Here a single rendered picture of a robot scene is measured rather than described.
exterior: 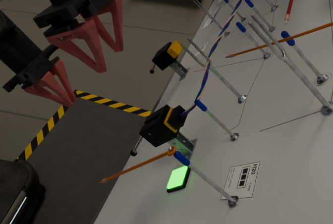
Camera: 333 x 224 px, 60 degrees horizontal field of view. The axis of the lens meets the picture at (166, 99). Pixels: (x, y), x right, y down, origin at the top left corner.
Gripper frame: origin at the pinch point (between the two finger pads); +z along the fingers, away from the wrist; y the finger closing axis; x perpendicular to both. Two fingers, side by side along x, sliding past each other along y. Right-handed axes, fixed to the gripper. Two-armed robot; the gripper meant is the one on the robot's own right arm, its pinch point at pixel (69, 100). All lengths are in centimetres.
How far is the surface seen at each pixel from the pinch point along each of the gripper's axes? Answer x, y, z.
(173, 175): -14.0, -5.9, 17.3
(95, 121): 111, 74, 49
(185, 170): -16.4, -5.5, 17.1
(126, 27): 130, 185, 30
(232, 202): -27.0, -12.6, 15.4
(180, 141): -13.8, 0.5, 16.4
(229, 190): -25.9, -10.5, 16.1
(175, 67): 0.9, 32.6, 17.8
